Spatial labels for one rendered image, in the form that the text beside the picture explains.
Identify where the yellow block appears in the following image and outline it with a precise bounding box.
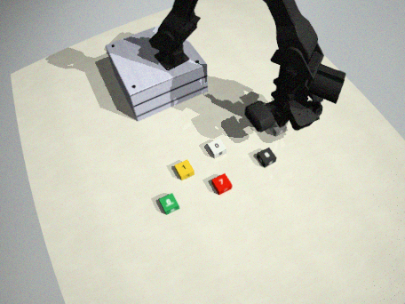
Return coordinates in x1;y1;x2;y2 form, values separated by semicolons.
174;160;195;180

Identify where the green block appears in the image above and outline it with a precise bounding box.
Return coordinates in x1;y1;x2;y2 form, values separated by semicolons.
159;193;179;215

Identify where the red block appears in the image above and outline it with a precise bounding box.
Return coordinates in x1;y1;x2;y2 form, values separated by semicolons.
211;174;233;195

